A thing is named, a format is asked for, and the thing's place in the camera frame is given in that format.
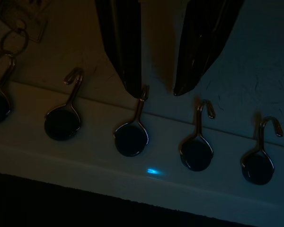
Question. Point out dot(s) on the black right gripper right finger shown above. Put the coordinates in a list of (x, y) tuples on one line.
[(203, 47)]

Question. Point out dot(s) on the silver key bunch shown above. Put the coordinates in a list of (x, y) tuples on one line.
[(7, 11)]

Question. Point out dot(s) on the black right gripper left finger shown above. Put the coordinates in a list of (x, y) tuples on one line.
[(123, 47)]

